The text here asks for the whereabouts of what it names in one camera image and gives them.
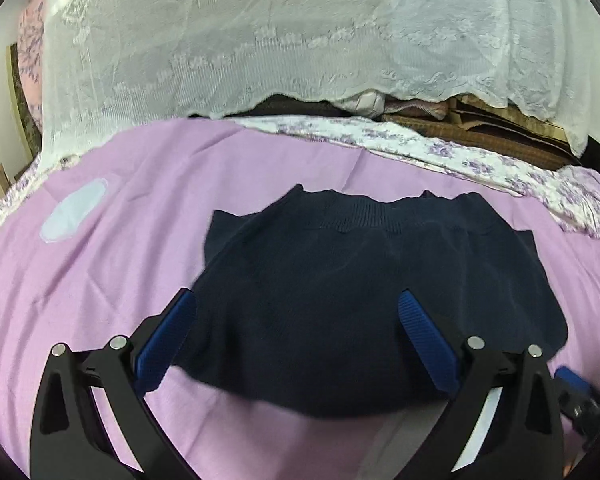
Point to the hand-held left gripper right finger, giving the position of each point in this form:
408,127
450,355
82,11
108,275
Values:
430,340

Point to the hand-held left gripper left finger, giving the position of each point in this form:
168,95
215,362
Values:
162,340

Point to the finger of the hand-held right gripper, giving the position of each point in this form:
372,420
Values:
572,382

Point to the navy knit cardigan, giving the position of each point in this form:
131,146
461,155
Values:
330,310

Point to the pale folded clothes pile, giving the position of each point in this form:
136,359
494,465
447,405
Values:
380,102

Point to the purple bedsheet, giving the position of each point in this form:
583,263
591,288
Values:
130,260

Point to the white purple floral quilt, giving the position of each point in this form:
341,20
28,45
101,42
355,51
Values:
430,147

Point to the stack of brown folded bedding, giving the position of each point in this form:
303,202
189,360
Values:
505,142

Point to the dark patterned panel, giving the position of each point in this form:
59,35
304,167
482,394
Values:
22,110

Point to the pink floral pillow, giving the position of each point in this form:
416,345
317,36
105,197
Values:
32,60

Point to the white lace net curtain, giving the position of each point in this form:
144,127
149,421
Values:
280,35

